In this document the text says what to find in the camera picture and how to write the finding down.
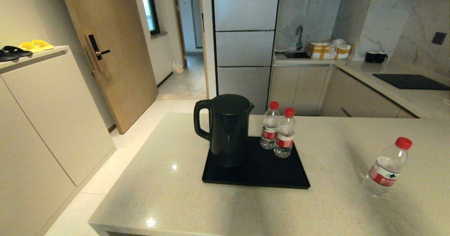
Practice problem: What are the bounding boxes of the black electric kettle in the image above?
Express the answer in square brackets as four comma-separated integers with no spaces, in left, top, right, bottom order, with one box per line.
[193,94,255,168]

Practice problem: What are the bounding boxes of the red-capped water bottle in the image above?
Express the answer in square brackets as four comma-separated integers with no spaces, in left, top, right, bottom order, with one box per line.
[260,101,281,150]
[363,137,413,198]
[274,107,296,158]

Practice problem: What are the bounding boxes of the grey refrigerator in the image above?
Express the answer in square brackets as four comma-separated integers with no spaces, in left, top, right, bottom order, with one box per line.
[211,0,282,115]

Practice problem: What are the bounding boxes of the beige kitchen base cabinets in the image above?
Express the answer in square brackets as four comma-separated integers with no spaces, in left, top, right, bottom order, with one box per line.
[269,64,419,118]

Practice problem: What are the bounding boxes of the black rectangular tray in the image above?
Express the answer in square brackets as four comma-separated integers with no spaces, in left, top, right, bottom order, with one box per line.
[202,136,310,190]

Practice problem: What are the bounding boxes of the kitchen sink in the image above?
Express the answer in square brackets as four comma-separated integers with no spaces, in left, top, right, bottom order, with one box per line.
[284,51,311,59]

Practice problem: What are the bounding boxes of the metal kitchen faucet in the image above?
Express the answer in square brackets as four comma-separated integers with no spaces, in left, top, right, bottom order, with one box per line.
[295,25,304,51]

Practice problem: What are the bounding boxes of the white box with yellow tape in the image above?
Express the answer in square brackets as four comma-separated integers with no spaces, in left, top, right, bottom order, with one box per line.
[308,42,336,60]
[334,44,352,60]

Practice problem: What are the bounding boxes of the wooden door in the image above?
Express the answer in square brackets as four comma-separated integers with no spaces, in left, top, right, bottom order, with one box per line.
[58,0,159,135]

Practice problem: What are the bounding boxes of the dark framed window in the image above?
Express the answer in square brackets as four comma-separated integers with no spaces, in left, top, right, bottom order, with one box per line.
[139,0,161,36]

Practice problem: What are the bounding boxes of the white tall cabinet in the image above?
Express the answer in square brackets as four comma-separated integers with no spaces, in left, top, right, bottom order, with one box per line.
[0,46,116,236]

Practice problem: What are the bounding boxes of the black induction cooktop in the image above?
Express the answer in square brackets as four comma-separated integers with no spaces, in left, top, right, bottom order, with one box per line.
[373,73,450,90]

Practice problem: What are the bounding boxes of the yellow slipper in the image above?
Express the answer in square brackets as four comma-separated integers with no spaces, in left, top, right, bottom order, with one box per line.
[19,41,44,53]
[31,39,54,50]

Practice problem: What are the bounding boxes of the black slipper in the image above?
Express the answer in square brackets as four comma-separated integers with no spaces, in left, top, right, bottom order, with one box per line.
[0,50,19,62]
[2,45,33,57]

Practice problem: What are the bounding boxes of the black door lock handle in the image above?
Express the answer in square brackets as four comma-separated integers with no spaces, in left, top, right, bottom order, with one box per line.
[84,34,110,72]

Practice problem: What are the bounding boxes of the dark wall switch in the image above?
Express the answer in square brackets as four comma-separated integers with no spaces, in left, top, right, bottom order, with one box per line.
[432,31,448,45]

